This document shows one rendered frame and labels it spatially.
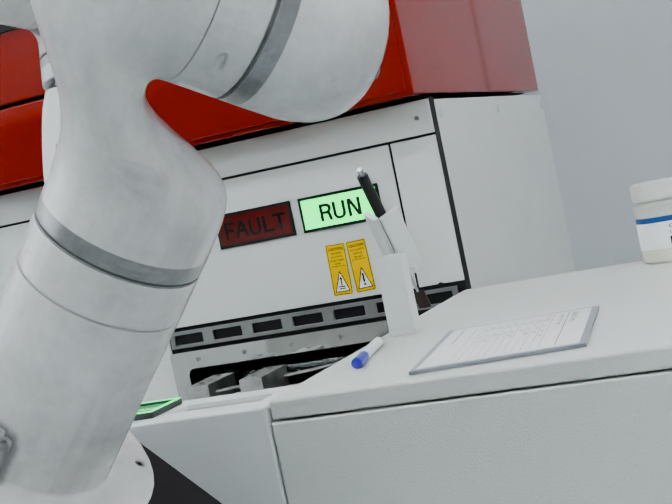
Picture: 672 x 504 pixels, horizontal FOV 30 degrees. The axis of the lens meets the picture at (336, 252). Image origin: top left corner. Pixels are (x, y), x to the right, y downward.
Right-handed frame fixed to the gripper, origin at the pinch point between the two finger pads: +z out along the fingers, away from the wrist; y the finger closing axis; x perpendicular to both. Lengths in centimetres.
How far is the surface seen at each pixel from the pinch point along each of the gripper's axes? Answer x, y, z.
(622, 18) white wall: 22, -197, -69
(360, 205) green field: 4, -57, -10
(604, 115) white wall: 13, -201, -48
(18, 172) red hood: -45, -49, -24
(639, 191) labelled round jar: 41, -51, -4
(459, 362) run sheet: 31.5, -2.5, 14.5
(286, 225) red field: -8, -57, -10
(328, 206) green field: -1, -57, -11
